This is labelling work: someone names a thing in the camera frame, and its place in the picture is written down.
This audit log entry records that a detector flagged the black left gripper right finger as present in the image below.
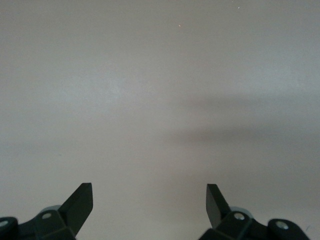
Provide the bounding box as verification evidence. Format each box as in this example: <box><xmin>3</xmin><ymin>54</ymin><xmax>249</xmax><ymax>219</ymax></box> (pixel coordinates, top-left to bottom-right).
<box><xmin>198</xmin><ymin>183</ymin><xmax>311</xmax><ymax>240</ymax></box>

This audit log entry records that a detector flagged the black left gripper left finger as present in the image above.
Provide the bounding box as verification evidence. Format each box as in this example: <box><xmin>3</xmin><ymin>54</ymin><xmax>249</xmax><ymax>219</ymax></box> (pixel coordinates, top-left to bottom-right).
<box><xmin>0</xmin><ymin>182</ymin><xmax>94</xmax><ymax>240</ymax></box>

